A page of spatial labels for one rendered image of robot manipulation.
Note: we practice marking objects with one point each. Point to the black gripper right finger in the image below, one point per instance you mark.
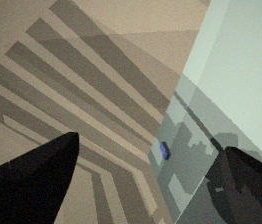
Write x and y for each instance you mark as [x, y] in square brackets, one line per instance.
[242, 176]

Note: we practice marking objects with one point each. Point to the blue flat block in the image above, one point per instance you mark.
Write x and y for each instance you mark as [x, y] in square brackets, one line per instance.
[164, 150]

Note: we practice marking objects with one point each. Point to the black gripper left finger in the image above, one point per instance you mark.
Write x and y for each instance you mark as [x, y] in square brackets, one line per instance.
[32, 186]

